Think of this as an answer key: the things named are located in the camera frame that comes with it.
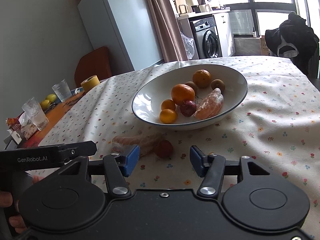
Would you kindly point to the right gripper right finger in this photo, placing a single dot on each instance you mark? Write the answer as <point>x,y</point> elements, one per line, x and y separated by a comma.
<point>209,167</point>

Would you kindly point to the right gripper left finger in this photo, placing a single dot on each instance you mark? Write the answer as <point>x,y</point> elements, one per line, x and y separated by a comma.
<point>117,167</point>

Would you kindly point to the dark red fruit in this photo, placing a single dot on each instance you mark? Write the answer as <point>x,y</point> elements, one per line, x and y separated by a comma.
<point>164,149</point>
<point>188,108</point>

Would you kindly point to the peeled orange mandarin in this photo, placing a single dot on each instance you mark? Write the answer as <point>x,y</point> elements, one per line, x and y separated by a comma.
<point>210,105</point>

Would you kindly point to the small kumquat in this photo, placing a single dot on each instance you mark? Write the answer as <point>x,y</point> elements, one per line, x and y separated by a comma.
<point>168,116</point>
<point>168,104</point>

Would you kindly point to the large orange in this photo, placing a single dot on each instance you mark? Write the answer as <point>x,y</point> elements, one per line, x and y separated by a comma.
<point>181,93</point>

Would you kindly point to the white kitchen cabinet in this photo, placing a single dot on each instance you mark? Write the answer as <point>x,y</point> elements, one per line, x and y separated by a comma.
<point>224,31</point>

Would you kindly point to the person's left hand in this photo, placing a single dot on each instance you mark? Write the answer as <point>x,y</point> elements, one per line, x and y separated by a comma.
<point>12,223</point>

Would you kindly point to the floral tissue box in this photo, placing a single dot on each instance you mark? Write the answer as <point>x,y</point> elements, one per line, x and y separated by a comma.
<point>27,127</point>

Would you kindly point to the clear glass near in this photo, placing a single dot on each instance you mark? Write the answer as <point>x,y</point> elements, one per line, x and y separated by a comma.
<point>35,113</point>

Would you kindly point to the clear glass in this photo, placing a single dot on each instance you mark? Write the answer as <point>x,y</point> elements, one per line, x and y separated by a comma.
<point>62,90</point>
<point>35,113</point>

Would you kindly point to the orange cat placemat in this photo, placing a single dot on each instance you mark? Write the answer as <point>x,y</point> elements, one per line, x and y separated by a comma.
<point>54,115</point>

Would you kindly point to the yellow lemon pair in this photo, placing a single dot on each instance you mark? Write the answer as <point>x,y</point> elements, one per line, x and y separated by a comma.
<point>48,101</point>

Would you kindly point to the white ceramic bowl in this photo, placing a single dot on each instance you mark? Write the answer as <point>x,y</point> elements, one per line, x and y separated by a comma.
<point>146,104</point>

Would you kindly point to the floral white tablecloth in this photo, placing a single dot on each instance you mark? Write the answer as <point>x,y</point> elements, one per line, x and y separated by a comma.
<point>277,124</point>

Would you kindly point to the clear glass far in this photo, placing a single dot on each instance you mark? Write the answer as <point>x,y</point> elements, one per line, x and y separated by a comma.
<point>62,90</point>

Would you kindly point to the yellow tape roll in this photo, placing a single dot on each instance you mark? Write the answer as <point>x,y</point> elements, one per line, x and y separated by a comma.
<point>90,83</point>

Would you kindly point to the white plastic bag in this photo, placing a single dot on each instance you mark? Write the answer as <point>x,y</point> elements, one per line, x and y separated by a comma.
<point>188,45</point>

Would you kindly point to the cardboard box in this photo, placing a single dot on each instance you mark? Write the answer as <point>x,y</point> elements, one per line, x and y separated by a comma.
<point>264,50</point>

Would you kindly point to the grey washing machine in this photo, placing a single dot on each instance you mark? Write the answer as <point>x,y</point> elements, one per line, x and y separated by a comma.
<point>206,37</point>

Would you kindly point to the white refrigerator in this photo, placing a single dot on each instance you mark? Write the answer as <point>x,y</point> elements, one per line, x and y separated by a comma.
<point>126,28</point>

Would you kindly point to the brown curtain left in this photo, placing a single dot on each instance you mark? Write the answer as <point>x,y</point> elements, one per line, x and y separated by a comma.
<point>167,30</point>

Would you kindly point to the black clothing on chair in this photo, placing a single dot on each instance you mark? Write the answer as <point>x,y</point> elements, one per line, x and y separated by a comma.
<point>294,40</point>

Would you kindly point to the wooden cutting board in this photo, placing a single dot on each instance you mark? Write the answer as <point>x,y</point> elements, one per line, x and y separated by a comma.
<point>181,6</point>

